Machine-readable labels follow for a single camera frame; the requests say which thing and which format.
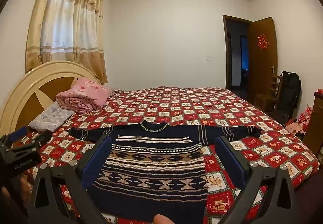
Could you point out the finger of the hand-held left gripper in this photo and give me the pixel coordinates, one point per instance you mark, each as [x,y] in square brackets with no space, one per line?
[19,133]
[37,137]

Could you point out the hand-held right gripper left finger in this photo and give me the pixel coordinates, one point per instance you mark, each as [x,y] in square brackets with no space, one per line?
[98,162]

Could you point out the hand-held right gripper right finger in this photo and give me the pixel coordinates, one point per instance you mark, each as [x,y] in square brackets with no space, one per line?
[231,163]

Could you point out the navy patterned knit sweater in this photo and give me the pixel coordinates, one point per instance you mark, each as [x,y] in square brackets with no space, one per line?
[156,163]

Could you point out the pile of red clothes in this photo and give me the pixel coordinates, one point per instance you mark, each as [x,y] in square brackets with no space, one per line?
[304,118]

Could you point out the person's right hand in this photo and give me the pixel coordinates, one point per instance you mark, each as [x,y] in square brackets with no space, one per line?
[163,220]

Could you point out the grey floral pillow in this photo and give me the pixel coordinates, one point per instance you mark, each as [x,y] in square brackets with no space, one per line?
[50,118]

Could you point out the cream and brown headboard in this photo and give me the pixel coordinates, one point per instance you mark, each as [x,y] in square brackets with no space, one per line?
[30,92]

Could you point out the red checked printed blanket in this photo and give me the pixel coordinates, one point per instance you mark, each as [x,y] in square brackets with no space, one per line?
[252,118]

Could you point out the folded pink quilt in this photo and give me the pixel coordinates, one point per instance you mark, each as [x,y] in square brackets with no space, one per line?
[83,97]

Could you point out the striped grey cloth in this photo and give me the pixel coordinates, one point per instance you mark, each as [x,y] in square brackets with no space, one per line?
[117,90]

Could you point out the wooden chair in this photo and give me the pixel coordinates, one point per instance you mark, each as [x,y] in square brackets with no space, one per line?
[273,92]

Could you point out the black bag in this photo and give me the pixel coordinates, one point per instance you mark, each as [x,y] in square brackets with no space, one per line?
[289,95]

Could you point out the wooden cabinet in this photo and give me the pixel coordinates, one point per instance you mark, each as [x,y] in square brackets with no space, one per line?
[314,125]

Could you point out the brown wooden door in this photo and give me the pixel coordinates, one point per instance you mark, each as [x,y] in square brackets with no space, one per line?
[262,75]

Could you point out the beige patterned curtain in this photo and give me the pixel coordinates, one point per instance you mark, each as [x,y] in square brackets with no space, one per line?
[63,24]

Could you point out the red paper door decoration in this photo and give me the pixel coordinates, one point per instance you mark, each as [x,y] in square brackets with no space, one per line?
[263,42]

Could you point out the dark wooden door frame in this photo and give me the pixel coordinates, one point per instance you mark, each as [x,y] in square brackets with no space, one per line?
[228,49]

